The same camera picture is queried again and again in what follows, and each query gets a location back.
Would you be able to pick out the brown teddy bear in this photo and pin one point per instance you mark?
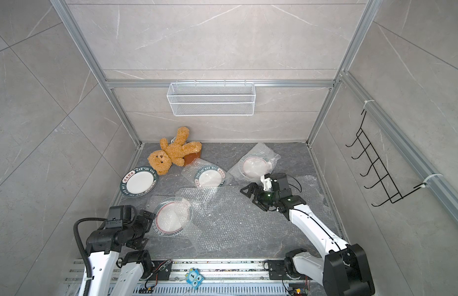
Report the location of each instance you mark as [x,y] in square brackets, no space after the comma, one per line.
[174,153]

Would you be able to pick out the brown wooden block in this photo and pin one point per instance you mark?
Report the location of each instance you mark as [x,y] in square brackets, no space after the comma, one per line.
[190,158]

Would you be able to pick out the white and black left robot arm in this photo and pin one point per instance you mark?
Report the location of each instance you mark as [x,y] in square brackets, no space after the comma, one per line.
[114,255]

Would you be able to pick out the bubble wrapped plate front left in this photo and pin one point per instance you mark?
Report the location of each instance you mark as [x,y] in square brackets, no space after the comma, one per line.
[172,214]

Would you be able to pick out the bubble wrapped plate back right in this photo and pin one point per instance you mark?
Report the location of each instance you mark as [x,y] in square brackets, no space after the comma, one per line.
[259,161]

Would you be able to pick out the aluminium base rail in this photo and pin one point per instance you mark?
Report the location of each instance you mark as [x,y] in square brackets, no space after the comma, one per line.
[226,277]

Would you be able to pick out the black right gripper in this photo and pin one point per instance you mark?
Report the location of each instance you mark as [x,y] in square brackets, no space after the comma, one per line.
[254,187]

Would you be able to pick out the large bubble wrap sheet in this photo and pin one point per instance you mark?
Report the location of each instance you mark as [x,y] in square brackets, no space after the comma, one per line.
[224,219]

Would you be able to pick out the black wire hook rack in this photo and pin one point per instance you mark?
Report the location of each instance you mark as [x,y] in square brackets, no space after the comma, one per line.
[378,168]

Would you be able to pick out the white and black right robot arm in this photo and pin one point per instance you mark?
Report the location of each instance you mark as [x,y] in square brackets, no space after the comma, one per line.
[342,268]

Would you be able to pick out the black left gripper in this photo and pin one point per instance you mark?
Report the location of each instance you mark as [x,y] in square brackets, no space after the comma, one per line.
[147,222]

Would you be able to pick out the bubble wrapped plate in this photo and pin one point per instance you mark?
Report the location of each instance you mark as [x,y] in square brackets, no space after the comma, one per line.
[259,161]
[172,214]
[202,173]

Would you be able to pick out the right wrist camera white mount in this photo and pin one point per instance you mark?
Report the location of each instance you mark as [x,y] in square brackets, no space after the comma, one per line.
[266,182]

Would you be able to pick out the white wire mesh basket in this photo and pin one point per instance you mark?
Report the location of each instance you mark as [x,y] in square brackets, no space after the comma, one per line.
[195,99]

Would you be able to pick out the blue cartoon toy figure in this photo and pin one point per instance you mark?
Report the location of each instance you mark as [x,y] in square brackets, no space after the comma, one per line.
[194,278]

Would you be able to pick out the bubble wrapped plate back middle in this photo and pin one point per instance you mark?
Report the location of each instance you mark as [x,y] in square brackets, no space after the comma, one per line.
[202,173]

